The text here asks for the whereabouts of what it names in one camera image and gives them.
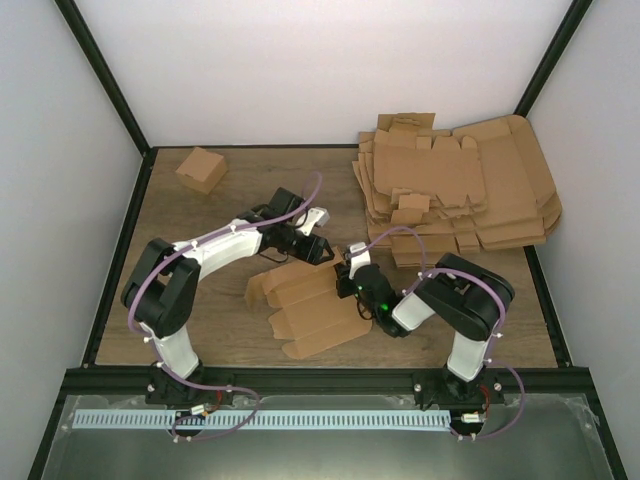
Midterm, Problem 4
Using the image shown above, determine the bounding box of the grey metal front plate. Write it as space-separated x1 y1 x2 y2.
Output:
32 394 624 479

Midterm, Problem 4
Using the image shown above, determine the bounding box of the light blue slotted cable duct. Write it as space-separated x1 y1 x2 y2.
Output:
71 409 451 432

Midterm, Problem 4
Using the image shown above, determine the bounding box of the black left frame post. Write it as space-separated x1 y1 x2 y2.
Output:
53 0 151 154

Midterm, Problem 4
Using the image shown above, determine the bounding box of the black aluminium frame rail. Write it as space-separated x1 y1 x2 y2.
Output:
60 366 594 404

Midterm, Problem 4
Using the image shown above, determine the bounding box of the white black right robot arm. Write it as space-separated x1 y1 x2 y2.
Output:
334 253 515 403

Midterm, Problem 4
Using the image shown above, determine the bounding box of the black right frame post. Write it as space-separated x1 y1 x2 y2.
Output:
514 0 593 117

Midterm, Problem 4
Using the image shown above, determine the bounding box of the stack of flat cardboard boxes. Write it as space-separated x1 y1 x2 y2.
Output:
352 113 562 268

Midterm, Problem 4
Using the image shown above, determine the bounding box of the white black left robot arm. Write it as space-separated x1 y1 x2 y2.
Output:
121 188 334 404

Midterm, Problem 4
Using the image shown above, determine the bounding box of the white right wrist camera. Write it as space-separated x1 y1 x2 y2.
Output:
345 242 371 280

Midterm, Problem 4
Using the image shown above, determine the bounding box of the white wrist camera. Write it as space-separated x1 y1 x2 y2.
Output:
345 242 371 280
296 207 330 236

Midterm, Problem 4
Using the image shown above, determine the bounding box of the folded small cardboard box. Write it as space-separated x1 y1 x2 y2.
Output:
175 147 228 195

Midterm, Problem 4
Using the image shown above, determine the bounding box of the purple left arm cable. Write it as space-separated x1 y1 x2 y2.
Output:
127 171 323 443

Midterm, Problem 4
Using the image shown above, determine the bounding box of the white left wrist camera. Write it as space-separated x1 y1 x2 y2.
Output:
296 207 330 236

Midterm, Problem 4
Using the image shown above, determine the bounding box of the black frame post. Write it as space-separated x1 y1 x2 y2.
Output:
53 0 151 154
514 0 593 117

